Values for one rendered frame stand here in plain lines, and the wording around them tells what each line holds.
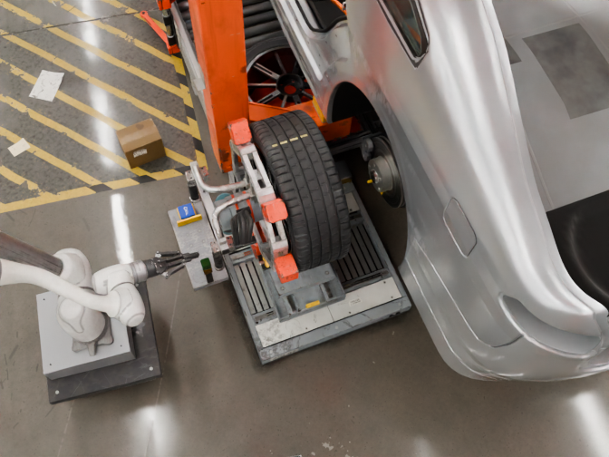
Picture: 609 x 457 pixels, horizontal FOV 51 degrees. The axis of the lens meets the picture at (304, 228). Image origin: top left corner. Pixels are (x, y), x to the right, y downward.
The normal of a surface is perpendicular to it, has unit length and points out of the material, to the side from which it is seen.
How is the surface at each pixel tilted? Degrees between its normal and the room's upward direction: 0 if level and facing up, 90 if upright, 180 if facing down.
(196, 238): 0
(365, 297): 0
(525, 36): 6
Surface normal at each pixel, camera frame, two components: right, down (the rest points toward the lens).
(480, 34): -0.22, -0.12
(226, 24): 0.36, 0.84
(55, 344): -0.02, -0.44
